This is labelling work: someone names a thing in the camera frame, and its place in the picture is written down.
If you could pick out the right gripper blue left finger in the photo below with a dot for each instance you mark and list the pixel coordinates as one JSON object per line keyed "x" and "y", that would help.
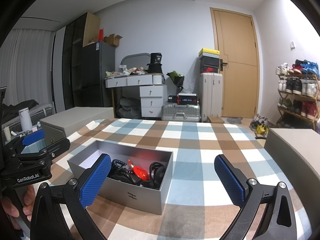
{"x": 48, "y": 221}

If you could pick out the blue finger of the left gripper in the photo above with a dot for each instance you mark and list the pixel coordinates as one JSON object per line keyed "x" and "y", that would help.
{"x": 33, "y": 137}
{"x": 50, "y": 149}

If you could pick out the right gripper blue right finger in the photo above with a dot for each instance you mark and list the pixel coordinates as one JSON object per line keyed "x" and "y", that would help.
{"x": 278, "y": 220}

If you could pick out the red China pin badge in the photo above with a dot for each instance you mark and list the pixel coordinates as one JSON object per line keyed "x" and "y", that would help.
{"x": 141, "y": 173}

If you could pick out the black hair claw clip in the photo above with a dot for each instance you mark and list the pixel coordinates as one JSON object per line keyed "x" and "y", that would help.
{"x": 156, "y": 173}

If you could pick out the white cylinder bottle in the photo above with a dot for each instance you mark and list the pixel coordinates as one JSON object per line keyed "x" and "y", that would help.
{"x": 25, "y": 119}

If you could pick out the grey cabinet left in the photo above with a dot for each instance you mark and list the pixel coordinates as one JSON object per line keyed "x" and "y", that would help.
{"x": 63, "y": 124}

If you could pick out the grey cabinet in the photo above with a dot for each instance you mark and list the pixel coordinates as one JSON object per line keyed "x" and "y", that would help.
{"x": 63, "y": 124}
{"x": 296, "y": 152}

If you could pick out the grey cabinet right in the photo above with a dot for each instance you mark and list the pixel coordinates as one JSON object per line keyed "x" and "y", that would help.
{"x": 296, "y": 152}

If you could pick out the plaid checkered tablecloth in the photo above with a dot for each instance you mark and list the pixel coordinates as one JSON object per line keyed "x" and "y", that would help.
{"x": 197, "y": 206}

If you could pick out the grey open cardboard box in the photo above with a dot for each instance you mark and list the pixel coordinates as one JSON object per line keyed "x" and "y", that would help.
{"x": 143, "y": 197}

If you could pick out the black refrigerator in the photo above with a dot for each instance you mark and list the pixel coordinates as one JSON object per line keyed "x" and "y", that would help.
{"x": 96, "y": 60}

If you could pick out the white drawer desk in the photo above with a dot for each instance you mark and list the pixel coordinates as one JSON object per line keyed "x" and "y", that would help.
{"x": 152, "y": 91}

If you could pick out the small cardboard box on floor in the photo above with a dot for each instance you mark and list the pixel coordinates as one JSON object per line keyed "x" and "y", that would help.
{"x": 215, "y": 120}

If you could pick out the wooden shoe rack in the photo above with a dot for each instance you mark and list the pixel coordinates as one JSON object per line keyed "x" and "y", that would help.
{"x": 298, "y": 103}

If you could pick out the silver flat suitcase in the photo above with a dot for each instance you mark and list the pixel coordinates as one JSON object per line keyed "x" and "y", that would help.
{"x": 175, "y": 112}

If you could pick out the grey chair back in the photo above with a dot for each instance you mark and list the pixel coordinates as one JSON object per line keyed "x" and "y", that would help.
{"x": 136, "y": 61}

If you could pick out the open cardboard box on fridge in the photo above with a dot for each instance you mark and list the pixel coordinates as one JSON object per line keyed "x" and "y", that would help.
{"x": 113, "y": 40}

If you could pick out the black box on suitcase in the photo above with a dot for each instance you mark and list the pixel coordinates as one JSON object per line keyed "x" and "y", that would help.
{"x": 183, "y": 99}

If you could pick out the black red shoe box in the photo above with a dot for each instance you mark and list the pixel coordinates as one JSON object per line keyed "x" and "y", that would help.
{"x": 209, "y": 65}

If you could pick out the yellow lid shoe box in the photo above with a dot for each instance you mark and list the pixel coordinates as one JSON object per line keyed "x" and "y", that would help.
{"x": 209, "y": 53}

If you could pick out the wooden door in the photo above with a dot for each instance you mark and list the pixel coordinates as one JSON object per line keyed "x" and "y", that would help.
{"x": 236, "y": 40}

